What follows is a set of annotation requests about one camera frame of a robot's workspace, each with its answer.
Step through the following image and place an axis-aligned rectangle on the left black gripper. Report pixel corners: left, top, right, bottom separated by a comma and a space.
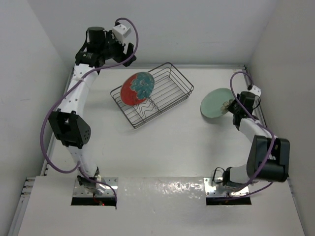
99, 31, 135, 66

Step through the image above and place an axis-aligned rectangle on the light green plate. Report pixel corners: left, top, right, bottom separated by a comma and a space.
200, 88, 234, 118

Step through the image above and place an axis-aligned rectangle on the red and teal plate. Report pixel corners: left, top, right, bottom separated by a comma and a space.
120, 72, 155, 106

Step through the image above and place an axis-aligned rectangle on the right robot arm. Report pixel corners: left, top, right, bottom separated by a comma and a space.
212, 91, 290, 191

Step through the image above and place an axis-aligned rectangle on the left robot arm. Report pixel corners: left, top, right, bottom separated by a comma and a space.
48, 24, 136, 192

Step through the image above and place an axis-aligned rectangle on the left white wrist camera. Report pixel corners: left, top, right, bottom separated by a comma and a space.
112, 24, 131, 45

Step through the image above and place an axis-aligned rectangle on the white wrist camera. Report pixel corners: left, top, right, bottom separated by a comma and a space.
112, 24, 131, 45
248, 85, 261, 97

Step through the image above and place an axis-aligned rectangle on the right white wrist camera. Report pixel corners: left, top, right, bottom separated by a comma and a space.
248, 85, 261, 97

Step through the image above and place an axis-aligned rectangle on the wire dish rack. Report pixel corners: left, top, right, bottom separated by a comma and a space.
110, 62, 194, 129

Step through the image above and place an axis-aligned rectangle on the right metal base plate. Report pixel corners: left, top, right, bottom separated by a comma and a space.
204, 177, 250, 198

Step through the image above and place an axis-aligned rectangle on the metal base plate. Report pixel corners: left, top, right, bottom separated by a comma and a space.
204, 177, 250, 198
72, 177, 118, 198

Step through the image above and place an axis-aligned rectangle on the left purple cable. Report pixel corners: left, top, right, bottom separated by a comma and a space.
40, 17, 140, 205

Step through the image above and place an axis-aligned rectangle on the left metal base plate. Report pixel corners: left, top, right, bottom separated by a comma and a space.
72, 177, 118, 198

